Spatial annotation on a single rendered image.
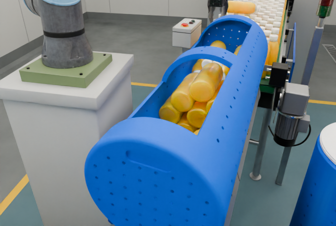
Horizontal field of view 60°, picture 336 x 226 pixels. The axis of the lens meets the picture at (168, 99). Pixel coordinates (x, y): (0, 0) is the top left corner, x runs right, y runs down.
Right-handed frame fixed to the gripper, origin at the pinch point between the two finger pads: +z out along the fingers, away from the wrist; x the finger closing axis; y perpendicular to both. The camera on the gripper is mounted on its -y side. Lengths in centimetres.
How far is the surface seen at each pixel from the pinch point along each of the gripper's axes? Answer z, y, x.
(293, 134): 51, 8, 47
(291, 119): 42, 9, 44
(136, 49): 113, -223, -164
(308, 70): 26, -19, 49
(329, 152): 10, 76, 48
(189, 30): 3.9, 7.4, -11.9
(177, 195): 1, 111, 19
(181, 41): 10.1, 7.4, -16.0
